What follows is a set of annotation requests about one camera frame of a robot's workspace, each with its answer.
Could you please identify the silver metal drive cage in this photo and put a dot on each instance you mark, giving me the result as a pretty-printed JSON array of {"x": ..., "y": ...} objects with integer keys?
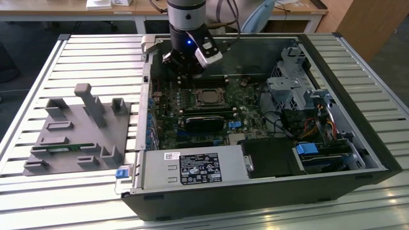
[{"x": 284, "y": 95}]

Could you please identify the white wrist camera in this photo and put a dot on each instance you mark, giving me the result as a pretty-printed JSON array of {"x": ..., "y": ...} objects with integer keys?
[{"x": 209, "y": 56}]

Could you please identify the blue disk carrier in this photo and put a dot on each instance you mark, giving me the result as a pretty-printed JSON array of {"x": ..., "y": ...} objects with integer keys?
[{"x": 306, "y": 148}]

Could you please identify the black plastic shroud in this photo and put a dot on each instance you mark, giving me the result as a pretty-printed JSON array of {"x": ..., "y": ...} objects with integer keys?
[{"x": 272, "y": 158}]

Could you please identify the blue case latch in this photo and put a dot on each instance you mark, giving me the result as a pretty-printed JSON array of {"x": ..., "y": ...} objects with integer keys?
[{"x": 121, "y": 174}]

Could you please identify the silver chipset heatsink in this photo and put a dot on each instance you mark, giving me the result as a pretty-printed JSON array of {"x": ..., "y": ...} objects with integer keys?
[{"x": 237, "y": 138}]

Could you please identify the CPU socket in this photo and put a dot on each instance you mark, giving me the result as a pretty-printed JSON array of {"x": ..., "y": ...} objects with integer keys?
[{"x": 197, "y": 106}]

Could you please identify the wooden desk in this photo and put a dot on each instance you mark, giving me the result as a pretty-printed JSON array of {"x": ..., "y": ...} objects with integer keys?
[{"x": 64, "y": 10}]

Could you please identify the green RAM stick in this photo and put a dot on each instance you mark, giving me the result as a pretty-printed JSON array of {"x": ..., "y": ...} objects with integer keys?
[{"x": 75, "y": 146}]

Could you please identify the silver power supply unit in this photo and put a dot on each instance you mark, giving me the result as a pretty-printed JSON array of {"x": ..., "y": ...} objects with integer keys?
[{"x": 160, "y": 167}]

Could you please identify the blue board connector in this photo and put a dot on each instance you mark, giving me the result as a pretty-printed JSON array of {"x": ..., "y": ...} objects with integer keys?
[{"x": 234, "y": 124}]

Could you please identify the green motherboard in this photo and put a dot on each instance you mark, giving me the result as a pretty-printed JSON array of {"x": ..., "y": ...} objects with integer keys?
[{"x": 249, "y": 112}]

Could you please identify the wooden cabinet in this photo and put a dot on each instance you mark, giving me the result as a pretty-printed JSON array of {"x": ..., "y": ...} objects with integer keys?
[{"x": 366, "y": 24}]

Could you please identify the pale blue teach pendant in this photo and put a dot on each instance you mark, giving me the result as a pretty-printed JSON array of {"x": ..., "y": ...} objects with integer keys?
[{"x": 258, "y": 16}]

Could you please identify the small white box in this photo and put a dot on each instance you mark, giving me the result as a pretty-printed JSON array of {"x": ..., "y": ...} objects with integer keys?
[{"x": 121, "y": 2}]

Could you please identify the black graphics card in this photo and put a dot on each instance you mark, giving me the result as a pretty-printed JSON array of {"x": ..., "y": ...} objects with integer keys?
[{"x": 204, "y": 124}]

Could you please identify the black open PC case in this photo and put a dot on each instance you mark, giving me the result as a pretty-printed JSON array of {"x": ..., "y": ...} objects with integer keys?
[{"x": 224, "y": 203}]

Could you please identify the black RAM slot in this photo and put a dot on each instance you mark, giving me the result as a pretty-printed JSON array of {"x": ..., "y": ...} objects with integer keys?
[
  {"x": 208, "y": 110},
  {"x": 210, "y": 115}
]

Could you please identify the grey parts rack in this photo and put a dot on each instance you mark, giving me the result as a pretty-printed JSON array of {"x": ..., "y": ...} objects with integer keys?
[{"x": 80, "y": 134}]

